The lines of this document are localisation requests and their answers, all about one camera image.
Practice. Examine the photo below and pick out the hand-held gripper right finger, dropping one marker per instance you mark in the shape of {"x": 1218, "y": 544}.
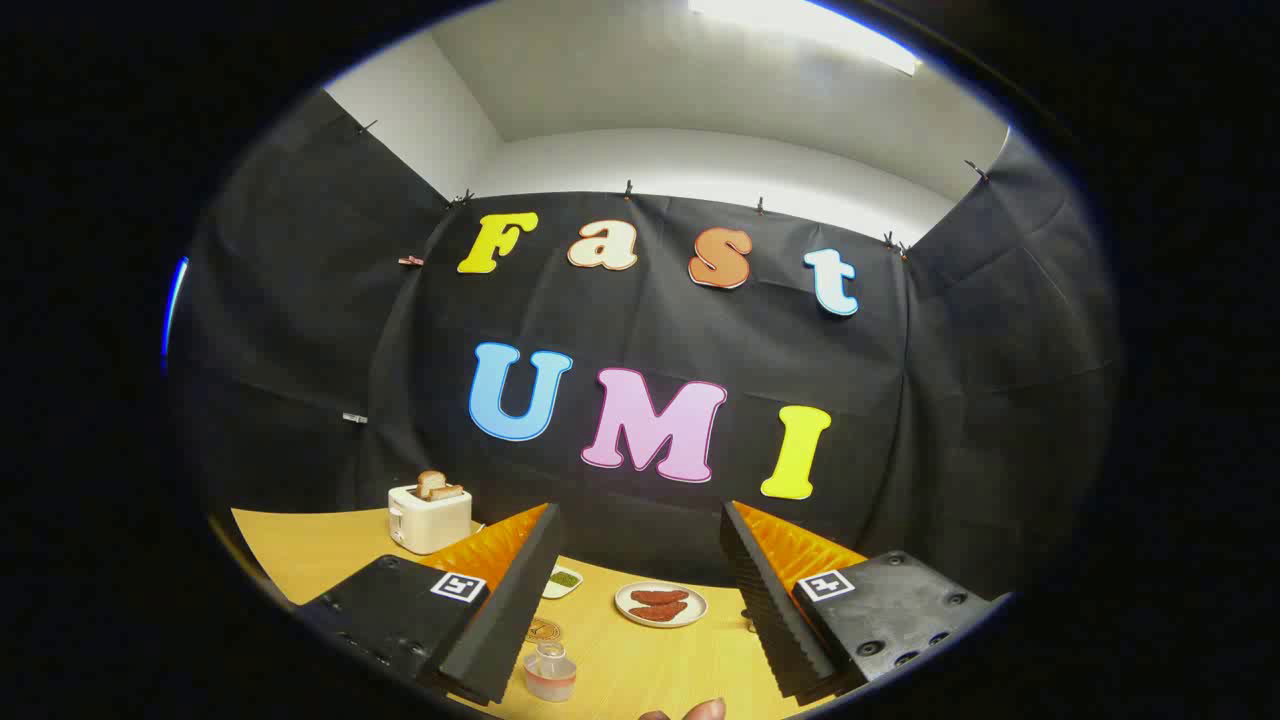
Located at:
{"x": 770, "y": 620}

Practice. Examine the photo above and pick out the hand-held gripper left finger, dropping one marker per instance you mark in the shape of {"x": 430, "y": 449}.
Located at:
{"x": 505, "y": 620}

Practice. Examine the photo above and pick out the round wooden coaster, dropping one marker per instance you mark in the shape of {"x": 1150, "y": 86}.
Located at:
{"x": 545, "y": 631}

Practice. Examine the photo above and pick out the clear juice bottle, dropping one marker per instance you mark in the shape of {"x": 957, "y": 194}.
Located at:
{"x": 550, "y": 680}

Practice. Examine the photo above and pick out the small white dish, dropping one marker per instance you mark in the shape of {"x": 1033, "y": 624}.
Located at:
{"x": 565, "y": 580}

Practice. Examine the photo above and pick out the white plate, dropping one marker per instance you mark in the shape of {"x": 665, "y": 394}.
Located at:
{"x": 695, "y": 607}

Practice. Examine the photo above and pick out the red meat piece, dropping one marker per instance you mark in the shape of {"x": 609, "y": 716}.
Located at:
{"x": 658, "y": 612}
{"x": 660, "y": 597}

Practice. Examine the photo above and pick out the wooden table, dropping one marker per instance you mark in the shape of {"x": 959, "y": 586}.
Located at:
{"x": 620, "y": 660}

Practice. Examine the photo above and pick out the white toaster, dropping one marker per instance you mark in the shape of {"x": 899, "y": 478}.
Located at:
{"x": 430, "y": 522}

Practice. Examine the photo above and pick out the toasted bread slice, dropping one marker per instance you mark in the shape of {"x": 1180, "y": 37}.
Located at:
{"x": 448, "y": 492}
{"x": 430, "y": 482}

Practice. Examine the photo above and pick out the black backdrop cloth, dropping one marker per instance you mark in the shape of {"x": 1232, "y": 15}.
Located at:
{"x": 640, "y": 330}

